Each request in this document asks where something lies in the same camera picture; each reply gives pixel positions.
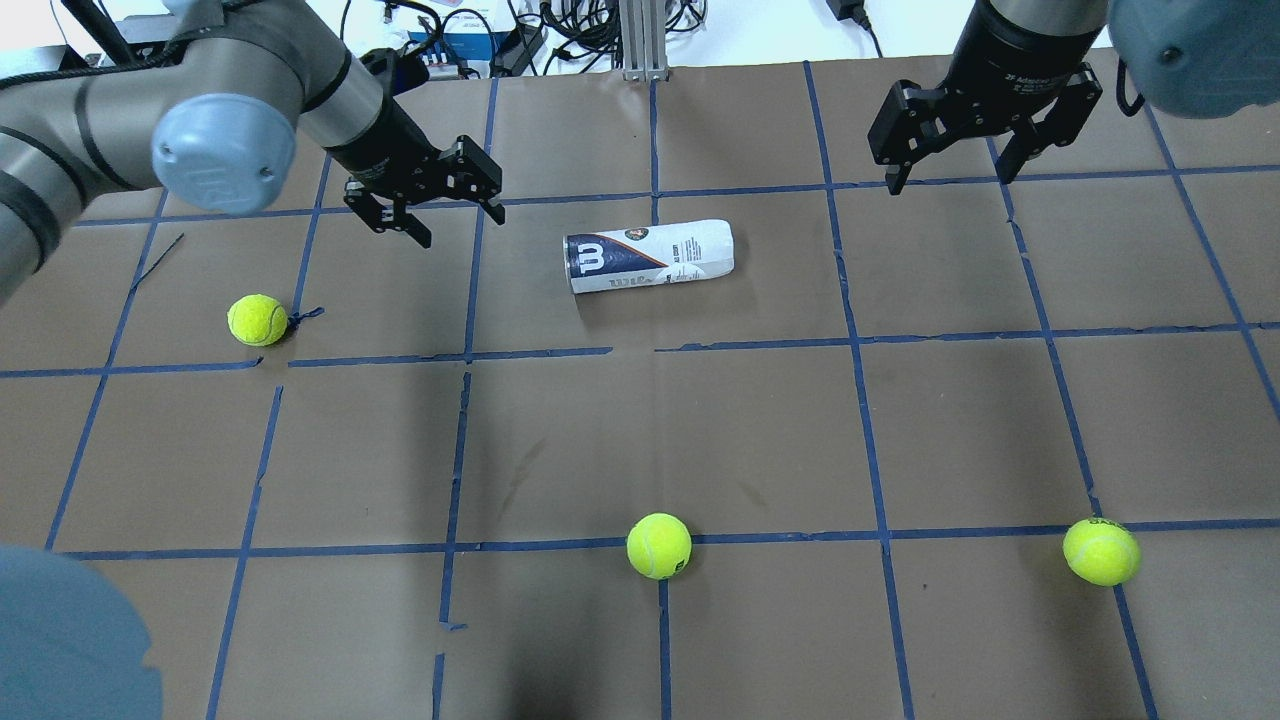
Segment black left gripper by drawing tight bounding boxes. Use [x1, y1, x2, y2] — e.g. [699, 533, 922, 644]
[325, 96, 507, 249]

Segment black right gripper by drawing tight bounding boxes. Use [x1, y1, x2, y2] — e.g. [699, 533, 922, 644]
[867, 61, 1103, 196]

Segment white tennis ball can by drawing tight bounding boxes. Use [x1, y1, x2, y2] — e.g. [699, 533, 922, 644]
[562, 219, 736, 295]

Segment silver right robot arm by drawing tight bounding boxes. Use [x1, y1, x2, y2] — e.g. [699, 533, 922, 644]
[867, 1, 1279, 195]

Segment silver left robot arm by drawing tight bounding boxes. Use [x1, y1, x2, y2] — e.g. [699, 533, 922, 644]
[1, 1, 506, 299]

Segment tennis ball near base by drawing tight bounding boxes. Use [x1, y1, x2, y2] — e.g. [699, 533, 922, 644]
[625, 512, 692, 580]

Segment far tennis ball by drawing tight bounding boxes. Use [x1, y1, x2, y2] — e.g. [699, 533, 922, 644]
[1061, 518, 1143, 587]

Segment black power adapter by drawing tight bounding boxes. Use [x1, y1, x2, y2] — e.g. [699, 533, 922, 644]
[826, 0, 870, 28]

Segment brown paper mat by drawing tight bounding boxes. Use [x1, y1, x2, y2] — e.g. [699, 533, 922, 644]
[3, 58, 1277, 719]

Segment tangled black cables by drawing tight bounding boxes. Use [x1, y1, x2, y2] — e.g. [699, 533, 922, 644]
[509, 0, 710, 61]

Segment aluminium frame post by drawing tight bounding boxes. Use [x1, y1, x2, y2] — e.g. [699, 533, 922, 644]
[618, 0, 669, 83]

